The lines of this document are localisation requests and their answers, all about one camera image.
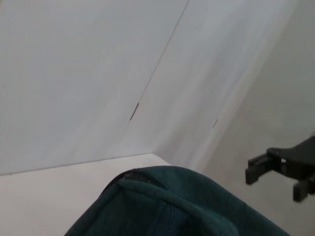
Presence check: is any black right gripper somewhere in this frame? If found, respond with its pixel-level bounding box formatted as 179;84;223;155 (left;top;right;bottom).
244;136;315;203

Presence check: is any dark teal fabric bag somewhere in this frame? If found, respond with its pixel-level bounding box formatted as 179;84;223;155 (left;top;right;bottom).
63;166;292;236

